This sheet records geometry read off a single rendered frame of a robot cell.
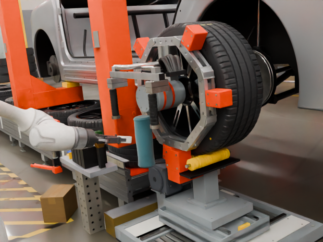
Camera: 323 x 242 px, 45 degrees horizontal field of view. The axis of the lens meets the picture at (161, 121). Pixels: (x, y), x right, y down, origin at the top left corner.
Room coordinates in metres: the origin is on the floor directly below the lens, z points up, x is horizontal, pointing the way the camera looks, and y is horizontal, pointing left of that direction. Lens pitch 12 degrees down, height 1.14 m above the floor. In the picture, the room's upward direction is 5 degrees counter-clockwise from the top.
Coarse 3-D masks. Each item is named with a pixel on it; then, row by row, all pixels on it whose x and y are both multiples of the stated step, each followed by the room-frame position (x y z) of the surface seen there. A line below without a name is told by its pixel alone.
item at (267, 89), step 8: (256, 56) 2.10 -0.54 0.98; (264, 56) 2.09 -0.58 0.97; (264, 64) 2.06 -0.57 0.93; (264, 72) 2.06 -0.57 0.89; (272, 72) 2.04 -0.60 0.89; (264, 80) 2.06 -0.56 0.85; (272, 80) 2.04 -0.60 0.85; (264, 88) 2.06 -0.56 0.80; (272, 88) 2.04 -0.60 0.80; (264, 96) 2.06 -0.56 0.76
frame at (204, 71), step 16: (192, 64) 1.71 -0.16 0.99; (208, 64) 1.71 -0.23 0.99; (144, 80) 2.12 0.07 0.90; (208, 80) 1.70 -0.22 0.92; (144, 112) 2.06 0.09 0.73; (208, 112) 1.66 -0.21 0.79; (160, 128) 2.03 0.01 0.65; (208, 128) 1.71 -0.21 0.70; (176, 144) 1.85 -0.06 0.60; (192, 144) 1.75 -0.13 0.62
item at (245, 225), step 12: (168, 216) 1.99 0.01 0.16; (180, 216) 1.98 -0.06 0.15; (252, 216) 1.85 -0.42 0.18; (264, 216) 1.88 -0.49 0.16; (180, 228) 1.90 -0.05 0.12; (192, 228) 1.82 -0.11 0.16; (204, 228) 1.82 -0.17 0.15; (216, 228) 1.77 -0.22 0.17; (228, 228) 1.81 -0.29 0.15; (240, 228) 1.74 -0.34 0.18; (252, 228) 1.79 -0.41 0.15; (264, 228) 1.84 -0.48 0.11; (204, 240) 1.75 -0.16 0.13; (216, 240) 1.67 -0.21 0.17; (228, 240) 1.69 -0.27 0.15; (240, 240) 1.74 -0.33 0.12
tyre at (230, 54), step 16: (176, 32) 1.92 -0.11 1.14; (208, 32) 1.80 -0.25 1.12; (224, 32) 1.84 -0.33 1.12; (208, 48) 1.75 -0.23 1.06; (224, 48) 1.75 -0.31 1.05; (240, 48) 1.79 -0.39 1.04; (224, 64) 1.69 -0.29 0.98; (240, 64) 1.74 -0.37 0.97; (256, 64) 1.79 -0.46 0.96; (224, 80) 1.67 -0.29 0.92; (240, 80) 1.70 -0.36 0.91; (256, 80) 1.76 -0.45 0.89; (240, 96) 1.69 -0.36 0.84; (256, 96) 1.77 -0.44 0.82; (224, 112) 1.68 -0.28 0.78; (240, 112) 1.71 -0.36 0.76; (256, 112) 1.78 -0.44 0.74; (224, 128) 1.69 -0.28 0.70; (240, 128) 1.76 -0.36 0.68; (208, 144) 1.78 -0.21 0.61; (224, 144) 1.79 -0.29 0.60
